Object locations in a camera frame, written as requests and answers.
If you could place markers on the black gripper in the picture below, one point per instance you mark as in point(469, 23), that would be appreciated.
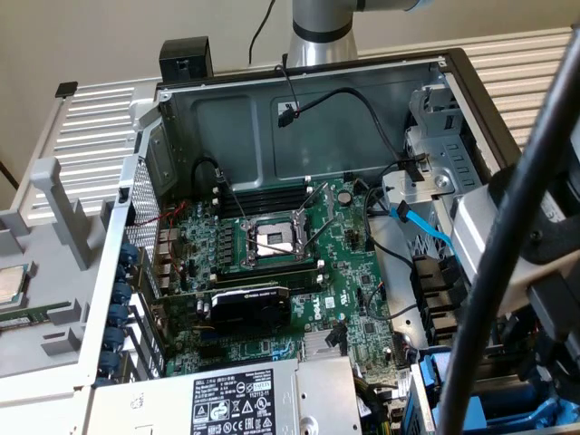
point(557, 244)

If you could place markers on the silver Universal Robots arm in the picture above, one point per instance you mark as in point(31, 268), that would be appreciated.
point(317, 36)

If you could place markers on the blue disk caddy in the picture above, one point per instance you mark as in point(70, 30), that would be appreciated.
point(498, 408)

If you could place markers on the metal disk bay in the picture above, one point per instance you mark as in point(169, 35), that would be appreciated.
point(428, 408)

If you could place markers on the metal drive cage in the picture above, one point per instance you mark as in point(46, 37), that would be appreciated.
point(446, 181)

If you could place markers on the black plastic card guide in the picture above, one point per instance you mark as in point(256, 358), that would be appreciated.
point(435, 290)

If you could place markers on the green Dell motherboard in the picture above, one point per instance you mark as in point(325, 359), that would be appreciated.
point(344, 267)

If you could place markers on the coin cell battery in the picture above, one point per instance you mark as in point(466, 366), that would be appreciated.
point(345, 196)

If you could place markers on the metal socket cover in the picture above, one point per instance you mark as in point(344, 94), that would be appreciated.
point(328, 199)

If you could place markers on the metal locking lever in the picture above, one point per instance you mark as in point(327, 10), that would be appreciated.
point(318, 217)
point(233, 199)
point(274, 247)

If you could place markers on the silver chipset heatsink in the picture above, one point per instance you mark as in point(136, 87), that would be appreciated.
point(317, 346)

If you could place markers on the black RAM slot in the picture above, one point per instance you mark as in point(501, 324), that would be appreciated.
point(267, 272)
point(299, 285)
point(267, 206)
point(267, 195)

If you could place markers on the CPU socket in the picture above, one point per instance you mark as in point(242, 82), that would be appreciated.
point(272, 240)

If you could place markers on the black Nvidia graphics card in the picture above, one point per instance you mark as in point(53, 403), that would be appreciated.
point(254, 312)

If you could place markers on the open Dell PC case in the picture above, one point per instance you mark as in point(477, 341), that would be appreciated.
point(235, 131)

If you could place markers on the grey power supply unit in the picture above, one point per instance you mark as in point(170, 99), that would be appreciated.
point(172, 403)

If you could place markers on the blue slot latch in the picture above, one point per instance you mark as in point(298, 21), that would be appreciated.
point(123, 274)
point(116, 339)
point(119, 316)
point(112, 362)
point(129, 253)
point(121, 294)

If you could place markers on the grey parts rack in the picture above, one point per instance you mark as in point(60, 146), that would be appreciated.
point(59, 281)

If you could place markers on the green RAM stick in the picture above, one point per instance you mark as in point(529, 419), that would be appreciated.
point(27, 315)

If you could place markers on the silver CPU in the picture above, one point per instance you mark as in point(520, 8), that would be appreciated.
point(11, 283)

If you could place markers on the black mount box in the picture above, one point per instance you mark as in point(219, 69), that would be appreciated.
point(186, 59)

